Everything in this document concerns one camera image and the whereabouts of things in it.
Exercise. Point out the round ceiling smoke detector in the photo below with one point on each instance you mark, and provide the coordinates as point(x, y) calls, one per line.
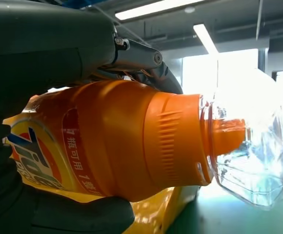
point(189, 10)

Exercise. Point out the long ceiling light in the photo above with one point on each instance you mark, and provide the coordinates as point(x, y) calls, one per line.
point(156, 8)
point(205, 38)

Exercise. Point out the orange detergent bottle clear cap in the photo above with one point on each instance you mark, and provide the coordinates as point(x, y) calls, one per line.
point(122, 139)

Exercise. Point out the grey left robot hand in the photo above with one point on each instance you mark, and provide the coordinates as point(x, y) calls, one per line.
point(39, 42)

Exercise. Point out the grey ceiling pipe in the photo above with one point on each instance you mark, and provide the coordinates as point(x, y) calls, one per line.
point(259, 19)

